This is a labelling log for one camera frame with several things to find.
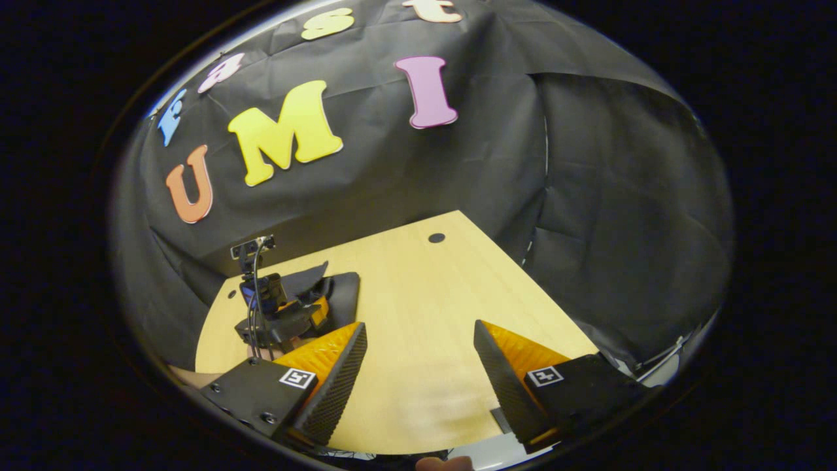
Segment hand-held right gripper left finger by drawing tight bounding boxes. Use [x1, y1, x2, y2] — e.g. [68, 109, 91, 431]
[199, 321, 369, 449]

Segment dark grey jeans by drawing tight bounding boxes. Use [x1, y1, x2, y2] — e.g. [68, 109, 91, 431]
[281, 260, 362, 331]

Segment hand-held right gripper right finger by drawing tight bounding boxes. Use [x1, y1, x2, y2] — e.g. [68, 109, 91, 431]
[473, 319, 652, 454]

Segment black backdrop cloth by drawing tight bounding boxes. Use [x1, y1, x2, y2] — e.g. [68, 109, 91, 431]
[108, 0, 736, 374]

